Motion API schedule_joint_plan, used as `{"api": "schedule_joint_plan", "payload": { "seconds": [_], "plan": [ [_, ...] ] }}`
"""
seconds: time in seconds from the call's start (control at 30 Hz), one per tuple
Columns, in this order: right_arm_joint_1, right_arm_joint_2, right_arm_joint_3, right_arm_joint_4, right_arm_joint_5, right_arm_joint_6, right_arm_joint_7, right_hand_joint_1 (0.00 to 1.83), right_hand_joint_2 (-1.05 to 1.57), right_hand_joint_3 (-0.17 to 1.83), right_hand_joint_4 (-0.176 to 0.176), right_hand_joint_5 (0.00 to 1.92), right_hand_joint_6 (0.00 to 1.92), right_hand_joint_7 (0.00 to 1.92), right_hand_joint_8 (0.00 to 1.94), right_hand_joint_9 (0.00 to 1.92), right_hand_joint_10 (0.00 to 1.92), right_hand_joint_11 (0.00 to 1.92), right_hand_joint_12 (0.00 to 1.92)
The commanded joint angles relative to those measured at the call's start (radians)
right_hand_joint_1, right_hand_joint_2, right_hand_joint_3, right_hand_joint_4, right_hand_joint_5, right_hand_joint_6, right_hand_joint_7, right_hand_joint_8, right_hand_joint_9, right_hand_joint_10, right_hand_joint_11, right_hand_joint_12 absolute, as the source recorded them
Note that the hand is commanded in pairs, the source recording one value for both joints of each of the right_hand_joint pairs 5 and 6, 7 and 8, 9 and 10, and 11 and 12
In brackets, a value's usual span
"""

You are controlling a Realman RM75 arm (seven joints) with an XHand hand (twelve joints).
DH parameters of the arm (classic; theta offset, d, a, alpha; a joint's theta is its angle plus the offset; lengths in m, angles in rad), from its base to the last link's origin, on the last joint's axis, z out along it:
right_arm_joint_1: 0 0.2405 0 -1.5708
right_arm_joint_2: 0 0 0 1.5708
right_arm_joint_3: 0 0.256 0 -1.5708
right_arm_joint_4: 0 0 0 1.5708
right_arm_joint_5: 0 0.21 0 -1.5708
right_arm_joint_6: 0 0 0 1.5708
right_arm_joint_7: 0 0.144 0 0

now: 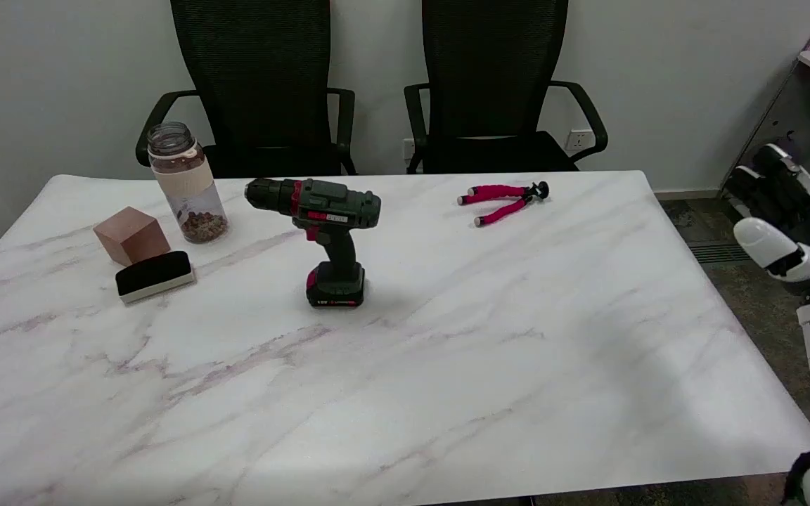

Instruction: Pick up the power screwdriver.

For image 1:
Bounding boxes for green and red power screwdriver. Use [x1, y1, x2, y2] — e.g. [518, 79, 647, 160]
[244, 177, 382, 309]

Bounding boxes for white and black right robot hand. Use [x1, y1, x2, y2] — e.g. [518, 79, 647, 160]
[724, 143, 810, 297]

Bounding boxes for glass jar with brown contents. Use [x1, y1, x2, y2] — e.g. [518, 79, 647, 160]
[148, 122, 229, 245]

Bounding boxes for black and white board eraser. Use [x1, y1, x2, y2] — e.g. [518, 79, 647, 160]
[115, 250, 196, 304]

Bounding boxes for floor vent grille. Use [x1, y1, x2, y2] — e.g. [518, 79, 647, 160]
[686, 242, 752, 265]

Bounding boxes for brown wooden cube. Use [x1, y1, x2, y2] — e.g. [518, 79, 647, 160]
[93, 206, 172, 266]

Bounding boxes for black mesh office chair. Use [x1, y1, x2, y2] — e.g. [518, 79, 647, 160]
[404, 0, 608, 174]
[135, 0, 358, 178]

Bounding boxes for pink flexible mini tripod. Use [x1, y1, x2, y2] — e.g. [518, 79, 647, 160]
[457, 181, 550, 227]

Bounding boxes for white desk with cartoon panel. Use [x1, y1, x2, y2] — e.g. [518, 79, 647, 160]
[720, 0, 810, 212]

